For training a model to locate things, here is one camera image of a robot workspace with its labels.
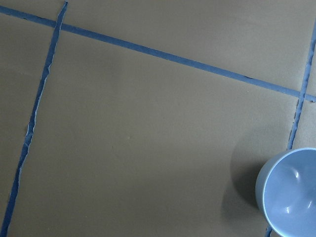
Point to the blue bowl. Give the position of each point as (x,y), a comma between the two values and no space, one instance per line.
(285,192)

